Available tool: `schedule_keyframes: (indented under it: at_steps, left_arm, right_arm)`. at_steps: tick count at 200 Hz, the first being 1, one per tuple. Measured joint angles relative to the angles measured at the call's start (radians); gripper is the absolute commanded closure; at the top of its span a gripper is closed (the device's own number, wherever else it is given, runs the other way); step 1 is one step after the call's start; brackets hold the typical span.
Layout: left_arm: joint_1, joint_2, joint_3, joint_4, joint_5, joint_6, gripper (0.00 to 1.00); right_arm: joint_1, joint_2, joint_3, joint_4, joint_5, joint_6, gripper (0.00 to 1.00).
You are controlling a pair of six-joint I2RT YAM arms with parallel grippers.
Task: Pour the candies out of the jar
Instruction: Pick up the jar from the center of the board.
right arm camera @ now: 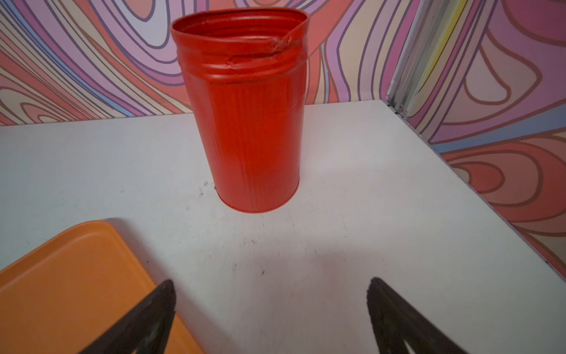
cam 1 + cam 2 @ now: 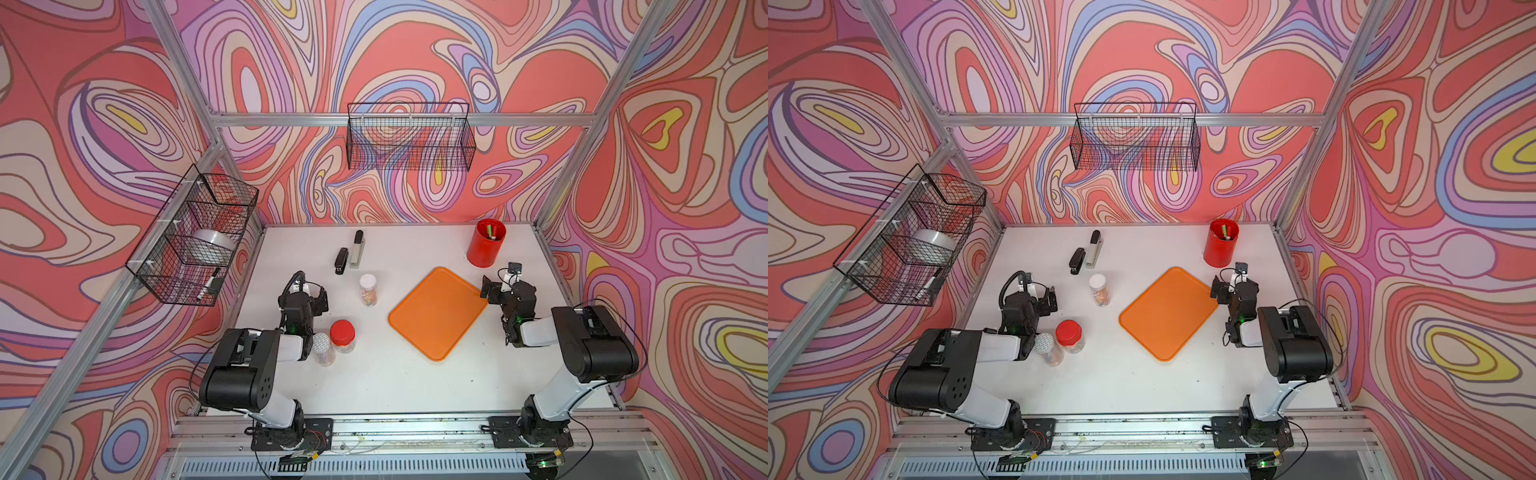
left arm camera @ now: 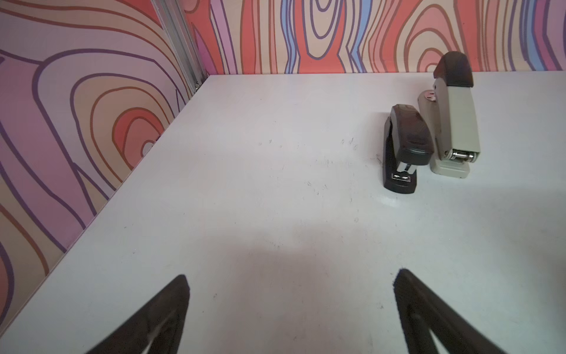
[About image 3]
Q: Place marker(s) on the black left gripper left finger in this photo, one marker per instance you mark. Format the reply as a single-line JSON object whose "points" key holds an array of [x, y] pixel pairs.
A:
{"points": [[156, 327]]}

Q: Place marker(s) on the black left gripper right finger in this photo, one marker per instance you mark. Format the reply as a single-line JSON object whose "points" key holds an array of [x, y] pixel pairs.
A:
{"points": [[424, 316]]}

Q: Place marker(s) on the beige stapler black top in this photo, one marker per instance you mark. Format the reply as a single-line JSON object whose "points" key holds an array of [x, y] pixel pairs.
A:
{"points": [[449, 111]]}

